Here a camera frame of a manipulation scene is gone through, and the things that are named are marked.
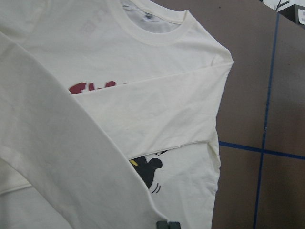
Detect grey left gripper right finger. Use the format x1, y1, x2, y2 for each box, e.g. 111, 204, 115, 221
168, 221, 180, 229

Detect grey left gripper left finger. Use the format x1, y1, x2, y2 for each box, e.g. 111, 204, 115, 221
156, 221, 167, 229

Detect cream long-sleeve cat shirt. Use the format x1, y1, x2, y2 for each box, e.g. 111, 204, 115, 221
0, 0, 233, 229

